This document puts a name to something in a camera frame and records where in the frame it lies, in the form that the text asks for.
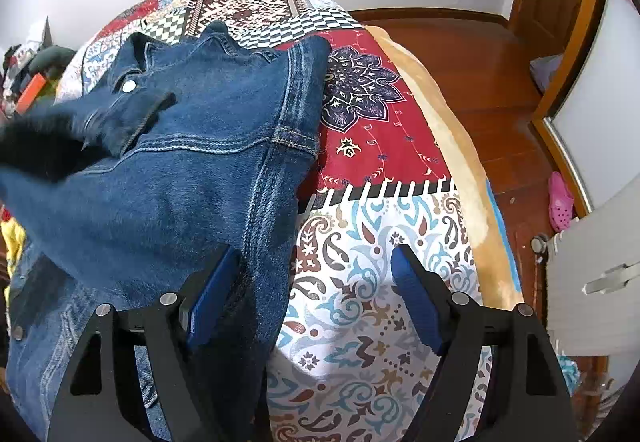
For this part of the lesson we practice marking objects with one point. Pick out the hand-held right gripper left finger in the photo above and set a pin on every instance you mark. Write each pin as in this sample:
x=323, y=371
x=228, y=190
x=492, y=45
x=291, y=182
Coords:
x=216, y=292

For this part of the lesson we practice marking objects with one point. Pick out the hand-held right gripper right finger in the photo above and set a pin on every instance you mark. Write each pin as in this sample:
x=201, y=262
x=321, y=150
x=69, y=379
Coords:
x=411, y=292

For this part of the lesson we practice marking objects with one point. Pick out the blue denim jacket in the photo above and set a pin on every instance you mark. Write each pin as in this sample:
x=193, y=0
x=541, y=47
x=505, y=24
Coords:
x=200, y=162

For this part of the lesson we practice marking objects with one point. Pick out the pile of mixed clothes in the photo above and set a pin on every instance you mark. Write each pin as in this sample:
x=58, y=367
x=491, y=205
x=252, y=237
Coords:
x=25, y=64

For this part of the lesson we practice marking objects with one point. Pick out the patchwork patterned bedspread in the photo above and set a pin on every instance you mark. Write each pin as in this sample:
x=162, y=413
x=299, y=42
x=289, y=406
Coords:
x=360, y=282

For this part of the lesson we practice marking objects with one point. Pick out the orange box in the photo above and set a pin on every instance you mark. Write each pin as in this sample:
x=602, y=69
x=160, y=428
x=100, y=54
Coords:
x=31, y=91

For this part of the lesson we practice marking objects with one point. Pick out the yellow cloth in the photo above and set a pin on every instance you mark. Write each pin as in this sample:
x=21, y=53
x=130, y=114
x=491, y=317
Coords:
x=12, y=242

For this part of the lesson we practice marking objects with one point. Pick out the pink clog shoe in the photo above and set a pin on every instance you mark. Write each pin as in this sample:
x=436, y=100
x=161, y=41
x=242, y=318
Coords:
x=559, y=202

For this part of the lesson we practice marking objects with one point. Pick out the beige fleece blanket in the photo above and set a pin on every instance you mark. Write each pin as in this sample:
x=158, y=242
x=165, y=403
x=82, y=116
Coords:
x=445, y=122

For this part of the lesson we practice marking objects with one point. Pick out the teal patterned cloth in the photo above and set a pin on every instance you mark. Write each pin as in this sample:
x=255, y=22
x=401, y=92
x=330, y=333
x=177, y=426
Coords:
x=569, y=372

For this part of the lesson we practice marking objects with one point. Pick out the grey cloth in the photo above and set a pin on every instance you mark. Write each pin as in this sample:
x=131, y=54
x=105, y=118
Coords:
x=547, y=72

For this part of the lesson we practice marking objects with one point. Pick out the white wardrobe door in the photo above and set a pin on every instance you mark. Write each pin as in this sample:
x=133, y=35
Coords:
x=595, y=92

